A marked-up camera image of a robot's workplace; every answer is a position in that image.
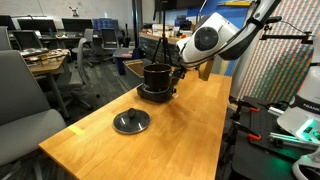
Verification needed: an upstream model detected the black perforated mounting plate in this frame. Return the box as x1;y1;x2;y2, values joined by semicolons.
230;95;320;180

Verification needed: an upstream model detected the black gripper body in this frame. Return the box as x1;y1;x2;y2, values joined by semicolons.
171;65;188;81

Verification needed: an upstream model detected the grey padded office chair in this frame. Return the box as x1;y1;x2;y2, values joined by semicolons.
0;49;68;168

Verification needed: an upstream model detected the black camera tripod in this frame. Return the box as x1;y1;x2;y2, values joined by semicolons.
145;0;174;81

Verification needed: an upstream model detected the multicolour patterned wall panel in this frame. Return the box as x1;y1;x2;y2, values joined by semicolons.
235;0;320;105

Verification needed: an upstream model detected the cluttered wooden office table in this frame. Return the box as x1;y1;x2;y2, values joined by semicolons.
23;48;72;121

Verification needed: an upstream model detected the yellow sticky note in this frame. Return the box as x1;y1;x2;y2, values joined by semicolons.
67;124;86;137

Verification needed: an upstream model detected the black electric hot plate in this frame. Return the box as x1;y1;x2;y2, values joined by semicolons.
136;83;177;104

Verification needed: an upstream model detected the black computer monitor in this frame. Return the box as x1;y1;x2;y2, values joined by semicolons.
17;18;58;35
92;18;120;33
61;18;94;34

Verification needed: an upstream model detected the yellow cardboard sheet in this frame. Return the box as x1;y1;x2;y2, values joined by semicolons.
213;56;234;76

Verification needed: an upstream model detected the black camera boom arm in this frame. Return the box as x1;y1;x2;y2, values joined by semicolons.
254;15;317;46

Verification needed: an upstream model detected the glass pot lid black knob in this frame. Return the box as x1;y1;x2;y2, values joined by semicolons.
112;107;152;136

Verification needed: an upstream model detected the grey mesh office chair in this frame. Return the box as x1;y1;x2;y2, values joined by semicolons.
68;37;101;112

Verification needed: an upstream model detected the black cooking pot with handle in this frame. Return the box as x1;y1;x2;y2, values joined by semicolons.
142;63;183;93

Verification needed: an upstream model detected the orange handled clamp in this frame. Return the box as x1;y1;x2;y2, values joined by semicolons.
228;120;263;142
229;99;262;122

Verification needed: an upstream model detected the aluminium extrusion bar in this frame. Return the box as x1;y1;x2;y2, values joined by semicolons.
267;105;292;117
268;131;320;149

